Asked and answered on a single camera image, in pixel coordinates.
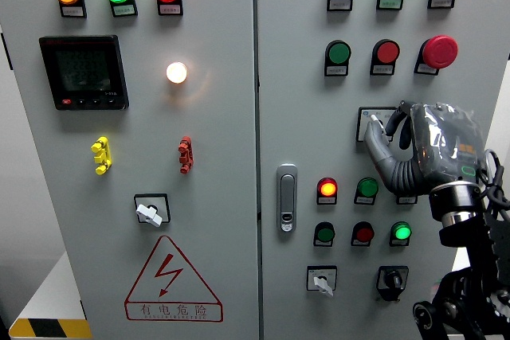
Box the white handle turn switch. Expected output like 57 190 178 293
133 193 171 229
355 106 398 143
305 265 339 298

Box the green push button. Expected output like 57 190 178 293
325 40 352 66
314 221 336 244
355 177 379 199

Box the large red stop button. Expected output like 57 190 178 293
420 34 459 70

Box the red push button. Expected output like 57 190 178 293
351 221 375 244
372 39 401 65

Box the pale grey cabinet door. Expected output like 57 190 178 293
0 0 259 340
254 0 510 340

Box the silver door lock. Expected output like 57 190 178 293
276 163 299 234

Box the white round lamp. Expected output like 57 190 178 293
165 61 189 85

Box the red warning triangle sticker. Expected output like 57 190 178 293
124 234 224 323

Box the black display meter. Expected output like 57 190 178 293
38 34 130 111

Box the black yellow striped tape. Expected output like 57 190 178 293
8 318 93 340

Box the black handle turn switch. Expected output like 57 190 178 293
375 265 410 303

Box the small red handle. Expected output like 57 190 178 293
178 135 194 175

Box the small yellow handle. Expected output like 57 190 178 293
90 136 113 176

